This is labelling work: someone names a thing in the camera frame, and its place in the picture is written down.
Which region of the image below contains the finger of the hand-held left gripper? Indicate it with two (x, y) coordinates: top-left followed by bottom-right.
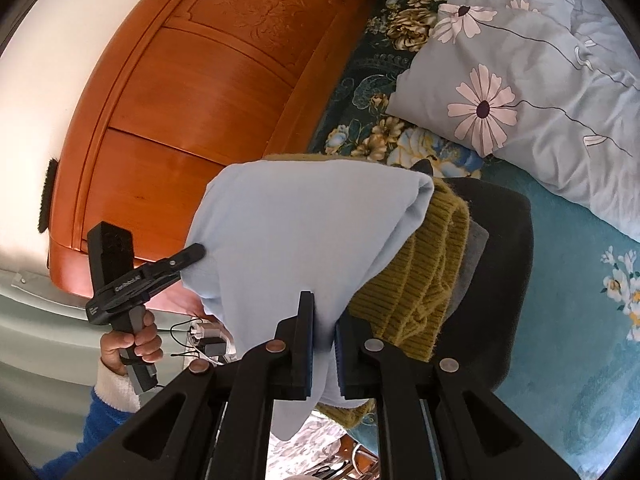
(167, 242), (207, 281)

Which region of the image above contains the grey floral pillow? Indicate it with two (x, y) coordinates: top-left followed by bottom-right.
(387, 0), (640, 243)

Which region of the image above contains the light blue shirt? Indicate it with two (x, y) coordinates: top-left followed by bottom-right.
(180, 160), (435, 441)

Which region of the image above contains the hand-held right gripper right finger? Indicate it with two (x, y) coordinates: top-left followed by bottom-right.
(334, 312), (581, 480)

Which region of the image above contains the pink cloth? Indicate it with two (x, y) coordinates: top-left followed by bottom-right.
(150, 280), (211, 321)

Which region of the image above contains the dark grey garment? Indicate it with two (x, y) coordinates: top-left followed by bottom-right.
(395, 159), (535, 396)

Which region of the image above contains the mustard knitted sweater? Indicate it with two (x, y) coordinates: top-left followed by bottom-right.
(265, 152), (473, 431)

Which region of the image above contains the white charger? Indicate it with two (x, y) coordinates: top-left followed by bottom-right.
(192, 324), (228, 342)

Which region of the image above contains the orange wooden headboard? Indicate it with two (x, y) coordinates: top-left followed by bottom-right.
(47, 0), (376, 306)

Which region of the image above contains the patterned grey cloth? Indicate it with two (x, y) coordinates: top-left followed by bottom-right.
(270, 407), (351, 480)

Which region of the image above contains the person's left hand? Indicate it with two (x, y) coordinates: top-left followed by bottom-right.
(100, 310), (165, 376)

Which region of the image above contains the teal floral blanket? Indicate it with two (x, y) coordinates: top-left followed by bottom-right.
(307, 0), (640, 476)

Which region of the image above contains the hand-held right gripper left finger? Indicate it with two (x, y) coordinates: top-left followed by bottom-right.
(65, 291), (317, 480)

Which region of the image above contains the black cable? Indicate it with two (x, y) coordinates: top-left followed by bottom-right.
(167, 317), (203, 361)

